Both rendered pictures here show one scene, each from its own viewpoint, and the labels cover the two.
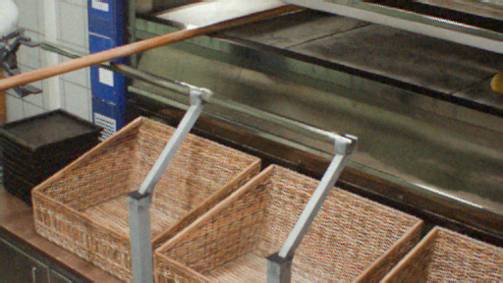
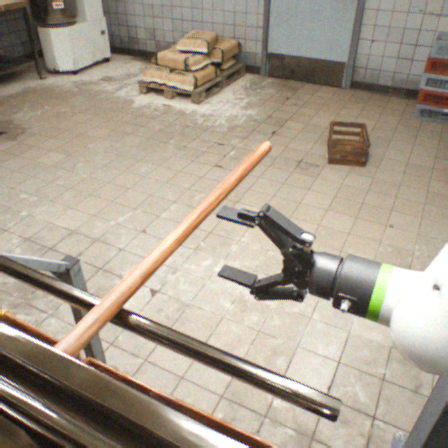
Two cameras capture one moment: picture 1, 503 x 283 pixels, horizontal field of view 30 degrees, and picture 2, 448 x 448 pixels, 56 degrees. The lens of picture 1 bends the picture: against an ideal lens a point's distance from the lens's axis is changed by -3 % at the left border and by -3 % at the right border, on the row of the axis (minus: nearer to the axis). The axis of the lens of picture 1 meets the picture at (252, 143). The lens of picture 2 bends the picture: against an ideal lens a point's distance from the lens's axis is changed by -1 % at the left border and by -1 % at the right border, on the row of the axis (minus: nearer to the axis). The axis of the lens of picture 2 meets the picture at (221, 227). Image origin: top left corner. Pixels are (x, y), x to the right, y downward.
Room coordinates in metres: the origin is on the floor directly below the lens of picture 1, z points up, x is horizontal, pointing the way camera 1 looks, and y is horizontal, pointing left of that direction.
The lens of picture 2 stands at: (3.13, 0.43, 1.66)
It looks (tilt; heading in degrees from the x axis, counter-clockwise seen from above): 36 degrees down; 164
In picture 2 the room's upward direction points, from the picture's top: straight up
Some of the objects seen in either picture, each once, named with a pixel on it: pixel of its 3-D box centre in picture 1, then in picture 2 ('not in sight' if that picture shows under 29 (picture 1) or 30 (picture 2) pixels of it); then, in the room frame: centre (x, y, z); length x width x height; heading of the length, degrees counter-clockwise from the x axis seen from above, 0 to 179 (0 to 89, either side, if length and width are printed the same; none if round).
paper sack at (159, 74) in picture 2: not in sight; (167, 69); (-1.85, 1.25, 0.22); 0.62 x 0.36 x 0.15; 142
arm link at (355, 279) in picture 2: not in sight; (354, 286); (2.72, 0.77, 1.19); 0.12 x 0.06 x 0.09; 136
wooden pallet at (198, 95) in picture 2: not in sight; (194, 77); (-1.94, 1.59, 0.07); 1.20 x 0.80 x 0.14; 136
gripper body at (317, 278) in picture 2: (6, 57); (310, 270); (2.67, 0.72, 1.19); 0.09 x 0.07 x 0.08; 46
